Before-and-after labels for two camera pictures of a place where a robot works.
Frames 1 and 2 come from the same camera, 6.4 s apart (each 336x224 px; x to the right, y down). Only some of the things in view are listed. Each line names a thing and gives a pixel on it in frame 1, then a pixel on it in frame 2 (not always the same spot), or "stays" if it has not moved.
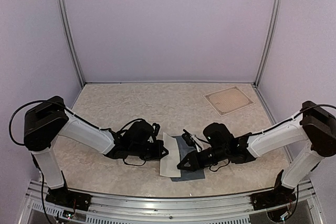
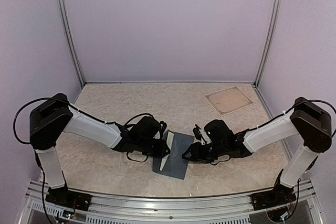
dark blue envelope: [184, 151] to [175, 166]
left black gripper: [158, 153] stays
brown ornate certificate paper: [228, 100] stays
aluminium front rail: [224, 210] stays
